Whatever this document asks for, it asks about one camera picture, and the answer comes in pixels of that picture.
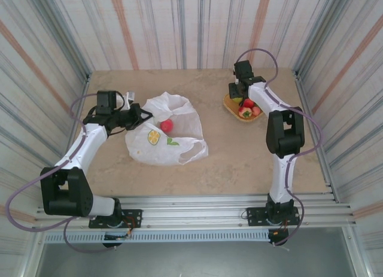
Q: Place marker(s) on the large pink peach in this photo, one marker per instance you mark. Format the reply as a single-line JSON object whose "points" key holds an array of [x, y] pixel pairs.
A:
{"points": [[166, 126]]}

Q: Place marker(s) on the black base connector module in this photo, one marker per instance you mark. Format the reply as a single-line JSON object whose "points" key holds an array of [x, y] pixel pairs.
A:
{"points": [[278, 236], [112, 244]]}

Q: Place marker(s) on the black left base connector module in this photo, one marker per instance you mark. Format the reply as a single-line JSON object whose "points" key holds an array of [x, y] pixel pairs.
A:
{"points": [[112, 244]]}

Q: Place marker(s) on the woven bamboo basket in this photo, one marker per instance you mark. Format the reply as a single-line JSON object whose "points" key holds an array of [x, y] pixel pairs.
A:
{"points": [[232, 108]]}

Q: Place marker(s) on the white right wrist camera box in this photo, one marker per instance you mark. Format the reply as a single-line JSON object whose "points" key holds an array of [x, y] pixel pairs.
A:
{"points": [[237, 81]]}

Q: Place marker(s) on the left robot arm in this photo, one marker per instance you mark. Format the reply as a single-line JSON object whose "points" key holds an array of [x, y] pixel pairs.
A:
{"points": [[66, 196]]}

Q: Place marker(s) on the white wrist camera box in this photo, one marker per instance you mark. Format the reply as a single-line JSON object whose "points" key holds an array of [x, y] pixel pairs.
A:
{"points": [[237, 81], [130, 98]]}

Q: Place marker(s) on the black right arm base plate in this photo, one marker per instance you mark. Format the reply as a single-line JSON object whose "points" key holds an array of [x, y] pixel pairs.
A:
{"points": [[255, 215]]}

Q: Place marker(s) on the plain red apple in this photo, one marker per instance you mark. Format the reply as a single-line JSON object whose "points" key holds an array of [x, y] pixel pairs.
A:
{"points": [[248, 103]]}

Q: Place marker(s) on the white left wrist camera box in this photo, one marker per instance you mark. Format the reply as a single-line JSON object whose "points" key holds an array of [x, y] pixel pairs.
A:
{"points": [[130, 98]]}

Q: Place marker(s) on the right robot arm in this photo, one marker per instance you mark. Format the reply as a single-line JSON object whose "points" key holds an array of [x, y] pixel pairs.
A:
{"points": [[285, 133]]}

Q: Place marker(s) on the small pink peach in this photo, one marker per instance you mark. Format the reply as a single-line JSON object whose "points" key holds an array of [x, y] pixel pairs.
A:
{"points": [[256, 110]]}

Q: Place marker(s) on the red fruit with green calyx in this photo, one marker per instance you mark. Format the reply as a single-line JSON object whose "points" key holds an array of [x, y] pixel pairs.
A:
{"points": [[244, 112]]}

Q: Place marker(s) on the pale green apple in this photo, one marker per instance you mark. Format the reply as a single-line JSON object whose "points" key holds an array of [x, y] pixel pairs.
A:
{"points": [[237, 100]]}

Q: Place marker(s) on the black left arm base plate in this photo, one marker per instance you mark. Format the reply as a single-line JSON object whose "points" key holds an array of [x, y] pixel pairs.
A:
{"points": [[134, 217]]}

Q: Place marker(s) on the white lemon print plastic bag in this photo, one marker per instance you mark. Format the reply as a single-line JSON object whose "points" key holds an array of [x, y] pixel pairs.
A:
{"points": [[179, 145]]}

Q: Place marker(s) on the black right base connector module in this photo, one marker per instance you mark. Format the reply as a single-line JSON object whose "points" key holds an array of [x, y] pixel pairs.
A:
{"points": [[278, 236]]}

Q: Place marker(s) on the aluminium mounting rail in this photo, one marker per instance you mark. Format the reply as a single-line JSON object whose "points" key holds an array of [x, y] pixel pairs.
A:
{"points": [[191, 208]]}

